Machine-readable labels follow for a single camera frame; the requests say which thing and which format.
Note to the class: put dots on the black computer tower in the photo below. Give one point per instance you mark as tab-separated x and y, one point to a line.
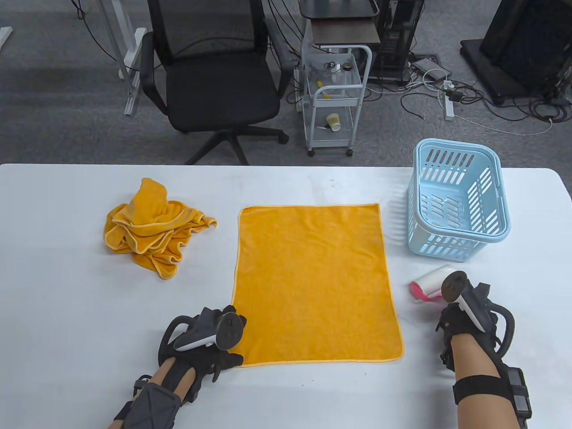
397	44

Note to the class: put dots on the person's right hand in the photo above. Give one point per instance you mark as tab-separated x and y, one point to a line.
460	326

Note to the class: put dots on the white desk foot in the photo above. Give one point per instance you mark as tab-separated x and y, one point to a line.
4	35

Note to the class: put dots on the yellow square towel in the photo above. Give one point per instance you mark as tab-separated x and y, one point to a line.
156	259
149	196
313	286

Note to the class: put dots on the black power plug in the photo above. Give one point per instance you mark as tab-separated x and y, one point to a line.
456	95

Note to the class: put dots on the light blue plastic basket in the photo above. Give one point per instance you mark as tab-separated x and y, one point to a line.
451	192

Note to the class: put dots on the brown shelf board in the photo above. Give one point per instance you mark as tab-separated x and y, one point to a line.
344	31

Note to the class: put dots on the pink lint roller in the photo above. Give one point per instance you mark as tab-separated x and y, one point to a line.
431	279

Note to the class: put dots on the person's right forearm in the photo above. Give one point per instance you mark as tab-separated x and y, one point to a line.
478	357

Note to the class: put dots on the black office chair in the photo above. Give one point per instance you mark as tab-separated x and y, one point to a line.
219	89

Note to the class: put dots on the person's left forearm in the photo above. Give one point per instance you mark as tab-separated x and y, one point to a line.
158	373

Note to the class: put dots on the grey power adapter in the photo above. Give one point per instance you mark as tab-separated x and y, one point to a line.
424	66

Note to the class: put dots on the black tray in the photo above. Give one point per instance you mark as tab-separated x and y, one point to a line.
335	6

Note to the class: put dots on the black display stand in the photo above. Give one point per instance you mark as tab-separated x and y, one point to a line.
523	40

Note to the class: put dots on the white rolling cart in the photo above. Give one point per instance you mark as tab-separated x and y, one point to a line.
337	102

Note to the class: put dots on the white power strip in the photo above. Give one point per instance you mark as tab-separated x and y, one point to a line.
449	107

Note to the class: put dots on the black and white hand controller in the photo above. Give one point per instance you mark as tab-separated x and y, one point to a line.
205	335
453	286

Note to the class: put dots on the paper cup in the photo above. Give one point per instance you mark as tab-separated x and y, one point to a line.
334	121

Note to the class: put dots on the white desk leg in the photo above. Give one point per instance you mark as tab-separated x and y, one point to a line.
134	58

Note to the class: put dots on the person's left hand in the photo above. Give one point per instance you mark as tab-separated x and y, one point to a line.
223	359

